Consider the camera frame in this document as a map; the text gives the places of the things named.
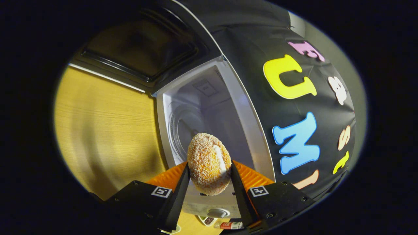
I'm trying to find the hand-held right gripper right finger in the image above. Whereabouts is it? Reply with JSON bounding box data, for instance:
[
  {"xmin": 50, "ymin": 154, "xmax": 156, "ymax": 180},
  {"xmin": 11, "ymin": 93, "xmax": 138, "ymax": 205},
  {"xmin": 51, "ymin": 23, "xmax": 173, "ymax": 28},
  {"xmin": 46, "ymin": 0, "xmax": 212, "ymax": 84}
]
[{"xmin": 230, "ymin": 160, "xmax": 315, "ymax": 234}]

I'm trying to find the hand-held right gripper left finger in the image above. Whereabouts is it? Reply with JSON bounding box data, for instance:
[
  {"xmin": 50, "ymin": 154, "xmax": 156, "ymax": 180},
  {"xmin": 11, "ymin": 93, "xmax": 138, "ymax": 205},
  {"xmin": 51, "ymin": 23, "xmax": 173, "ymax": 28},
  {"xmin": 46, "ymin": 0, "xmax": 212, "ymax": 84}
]
[{"xmin": 104, "ymin": 162, "xmax": 190, "ymax": 233}]

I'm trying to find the breaded croquette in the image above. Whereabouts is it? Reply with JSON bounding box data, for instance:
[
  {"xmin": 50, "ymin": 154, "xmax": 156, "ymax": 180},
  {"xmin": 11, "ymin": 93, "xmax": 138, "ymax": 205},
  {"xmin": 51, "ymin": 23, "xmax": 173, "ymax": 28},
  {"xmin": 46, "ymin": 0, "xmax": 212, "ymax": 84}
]
[{"xmin": 187, "ymin": 133, "xmax": 232, "ymax": 196}]

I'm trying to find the white microwave oven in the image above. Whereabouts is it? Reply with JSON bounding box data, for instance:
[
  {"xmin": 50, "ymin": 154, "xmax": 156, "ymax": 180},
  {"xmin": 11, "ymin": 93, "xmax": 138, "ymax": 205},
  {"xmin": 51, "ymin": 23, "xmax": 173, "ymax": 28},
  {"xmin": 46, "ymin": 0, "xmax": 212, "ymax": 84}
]
[{"xmin": 70, "ymin": 0, "xmax": 276, "ymax": 219}]

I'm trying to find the glass microwave turntable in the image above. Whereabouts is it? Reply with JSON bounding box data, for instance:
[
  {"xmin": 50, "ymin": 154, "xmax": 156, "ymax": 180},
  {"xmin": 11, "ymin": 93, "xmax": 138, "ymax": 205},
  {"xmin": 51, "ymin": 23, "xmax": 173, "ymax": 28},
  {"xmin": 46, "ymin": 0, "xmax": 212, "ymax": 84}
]
[{"xmin": 168, "ymin": 101, "xmax": 209, "ymax": 164}]

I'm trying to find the clear plastic water bottle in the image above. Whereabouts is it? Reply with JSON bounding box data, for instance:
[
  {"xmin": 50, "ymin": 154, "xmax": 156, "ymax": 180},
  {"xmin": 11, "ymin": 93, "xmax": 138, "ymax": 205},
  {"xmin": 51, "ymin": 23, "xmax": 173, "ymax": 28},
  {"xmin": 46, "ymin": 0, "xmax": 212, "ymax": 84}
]
[{"xmin": 214, "ymin": 221, "xmax": 245, "ymax": 230}]

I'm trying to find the divided plate of beans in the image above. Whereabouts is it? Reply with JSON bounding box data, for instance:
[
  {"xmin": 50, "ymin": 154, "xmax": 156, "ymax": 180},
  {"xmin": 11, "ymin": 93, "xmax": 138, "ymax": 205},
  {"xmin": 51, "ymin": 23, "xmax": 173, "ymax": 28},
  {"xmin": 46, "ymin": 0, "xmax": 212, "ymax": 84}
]
[{"xmin": 198, "ymin": 215, "xmax": 218, "ymax": 227}]

